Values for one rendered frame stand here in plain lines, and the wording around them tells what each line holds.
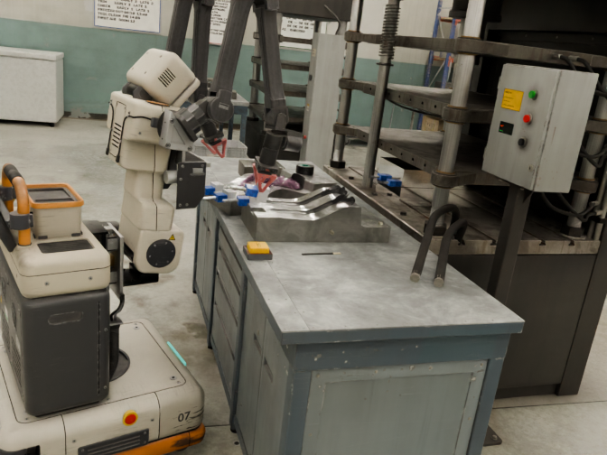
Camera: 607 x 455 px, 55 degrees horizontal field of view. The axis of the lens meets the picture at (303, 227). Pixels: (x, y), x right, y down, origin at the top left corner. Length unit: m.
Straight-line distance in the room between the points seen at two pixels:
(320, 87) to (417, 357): 5.07
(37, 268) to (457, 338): 1.18
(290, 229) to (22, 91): 6.84
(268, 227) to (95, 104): 7.49
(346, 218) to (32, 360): 1.09
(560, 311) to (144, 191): 1.86
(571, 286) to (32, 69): 7.16
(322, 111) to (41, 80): 3.84
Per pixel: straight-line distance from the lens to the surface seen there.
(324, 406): 1.63
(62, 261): 1.81
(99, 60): 9.28
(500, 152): 2.25
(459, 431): 1.88
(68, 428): 2.04
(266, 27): 1.94
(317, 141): 6.55
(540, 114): 2.11
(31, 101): 8.57
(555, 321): 2.88
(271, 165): 1.98
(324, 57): 6.46
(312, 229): 2.04
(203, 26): 2.30
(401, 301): 1.69
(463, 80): 2.30
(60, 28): 9.31
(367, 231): 2.12
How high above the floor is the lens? 1.47
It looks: 18 degrees down
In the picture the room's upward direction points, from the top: 7 degrees clockwise
